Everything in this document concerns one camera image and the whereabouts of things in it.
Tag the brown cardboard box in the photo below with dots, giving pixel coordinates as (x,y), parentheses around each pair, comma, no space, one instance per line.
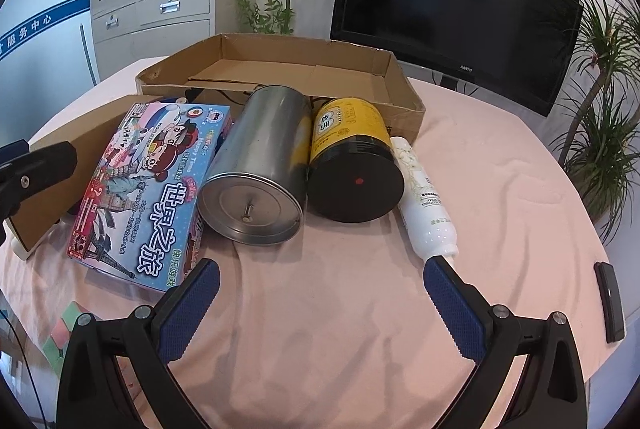
(350,84)

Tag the yellow canister with black lid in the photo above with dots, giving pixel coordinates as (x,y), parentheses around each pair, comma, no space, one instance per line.
(350,129)

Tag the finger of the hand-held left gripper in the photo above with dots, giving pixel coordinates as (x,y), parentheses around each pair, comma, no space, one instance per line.
(42,166)

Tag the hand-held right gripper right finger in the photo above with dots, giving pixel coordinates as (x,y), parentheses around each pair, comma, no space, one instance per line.
(452,304)

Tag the flat brown cardboard sheet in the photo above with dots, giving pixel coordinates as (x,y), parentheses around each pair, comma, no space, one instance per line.
(100,119)

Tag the black rectangular phone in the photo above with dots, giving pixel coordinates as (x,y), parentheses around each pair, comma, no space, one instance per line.
(611,304)

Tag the silver metal tin can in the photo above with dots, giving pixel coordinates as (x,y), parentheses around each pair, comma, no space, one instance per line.
(260,134)

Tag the pastel puzzle cube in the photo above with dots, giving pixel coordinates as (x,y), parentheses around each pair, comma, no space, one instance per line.
(65,329)

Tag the spiky long-leaved potted plant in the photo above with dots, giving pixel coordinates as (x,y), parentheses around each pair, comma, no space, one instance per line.
(600,134)

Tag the colourful board game box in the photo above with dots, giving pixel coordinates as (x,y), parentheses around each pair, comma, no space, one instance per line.
(150,209)

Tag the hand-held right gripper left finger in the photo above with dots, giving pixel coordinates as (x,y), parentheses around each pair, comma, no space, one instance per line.
(200,290)

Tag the pink tablecloth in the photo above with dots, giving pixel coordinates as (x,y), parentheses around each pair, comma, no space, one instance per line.
(325,309)

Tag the white spray bottle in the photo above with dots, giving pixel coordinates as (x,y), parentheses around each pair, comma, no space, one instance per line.
(425,209)

